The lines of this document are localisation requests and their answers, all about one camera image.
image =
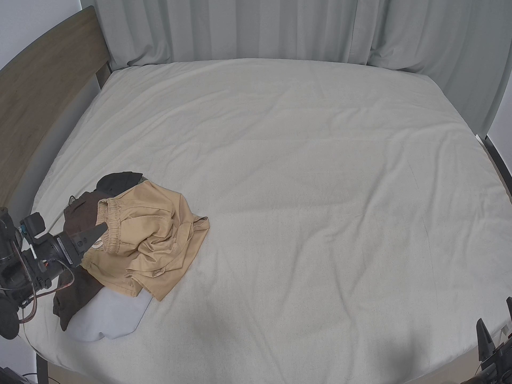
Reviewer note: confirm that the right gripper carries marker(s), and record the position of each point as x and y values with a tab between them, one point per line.
500	360

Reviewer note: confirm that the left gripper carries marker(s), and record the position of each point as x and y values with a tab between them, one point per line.
66	250

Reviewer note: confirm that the tan shorts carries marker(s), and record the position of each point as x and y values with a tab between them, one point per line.
160	230

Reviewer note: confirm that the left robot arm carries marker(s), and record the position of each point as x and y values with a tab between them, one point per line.
12	270

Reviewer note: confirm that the bed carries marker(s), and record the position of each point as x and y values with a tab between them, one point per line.
280	174

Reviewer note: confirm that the brown garment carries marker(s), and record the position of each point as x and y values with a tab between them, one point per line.
76	290

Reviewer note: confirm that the black garment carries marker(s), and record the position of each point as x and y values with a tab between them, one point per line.
120	182

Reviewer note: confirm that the white garment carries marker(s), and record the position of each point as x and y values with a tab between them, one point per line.
112	314

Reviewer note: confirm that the pale grey curtain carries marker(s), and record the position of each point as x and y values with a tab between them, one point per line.
220	14
440	22

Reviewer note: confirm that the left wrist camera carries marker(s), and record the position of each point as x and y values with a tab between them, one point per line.
35	224

